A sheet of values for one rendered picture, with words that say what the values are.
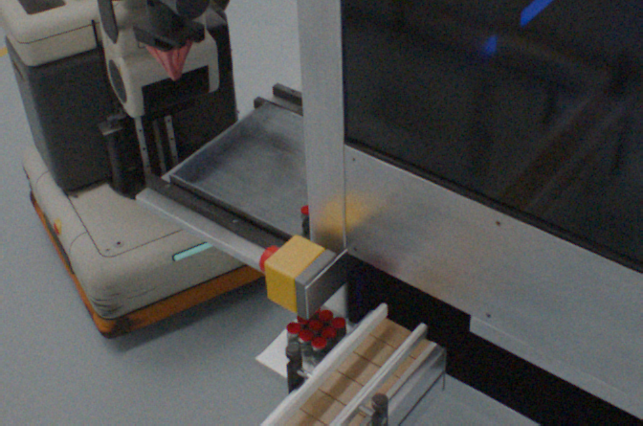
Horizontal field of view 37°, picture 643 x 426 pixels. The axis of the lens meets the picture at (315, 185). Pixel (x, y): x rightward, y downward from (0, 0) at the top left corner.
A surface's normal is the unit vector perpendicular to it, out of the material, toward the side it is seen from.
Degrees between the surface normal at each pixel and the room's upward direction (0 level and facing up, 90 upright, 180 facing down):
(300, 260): 0
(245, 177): 0
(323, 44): 90
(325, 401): 0
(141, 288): 90
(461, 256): 90
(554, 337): 90
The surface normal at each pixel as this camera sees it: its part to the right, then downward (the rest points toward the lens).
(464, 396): -0.62, 0.52
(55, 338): -0.04, -0.77
